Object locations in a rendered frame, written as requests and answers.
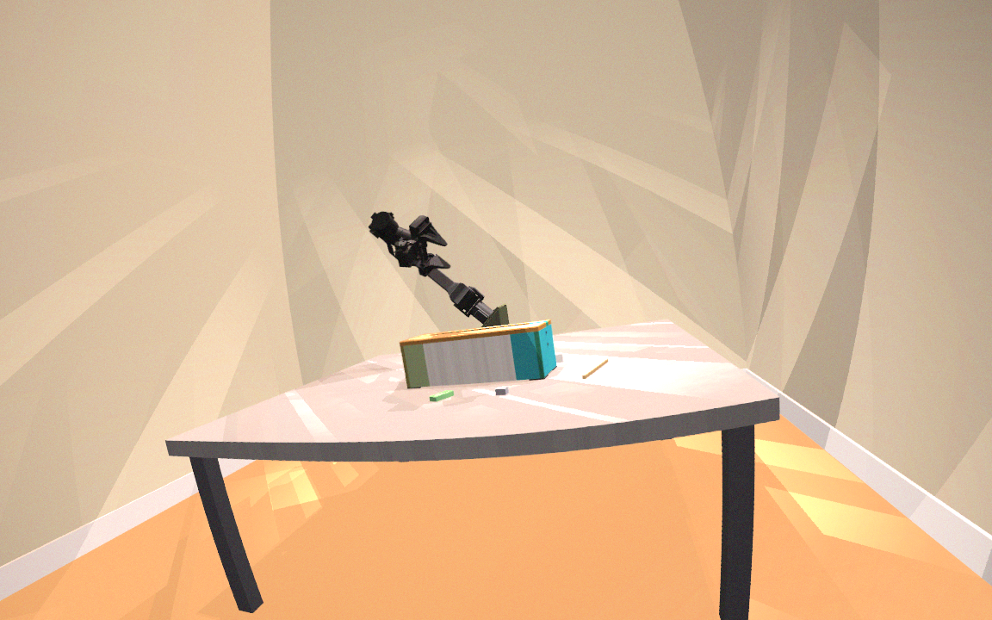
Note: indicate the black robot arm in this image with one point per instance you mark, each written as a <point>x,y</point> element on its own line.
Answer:
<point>384,226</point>

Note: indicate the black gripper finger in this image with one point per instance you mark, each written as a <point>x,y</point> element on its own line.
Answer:
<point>428,233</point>
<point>436,263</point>

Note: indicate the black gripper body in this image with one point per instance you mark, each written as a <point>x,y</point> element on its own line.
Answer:
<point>419,248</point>

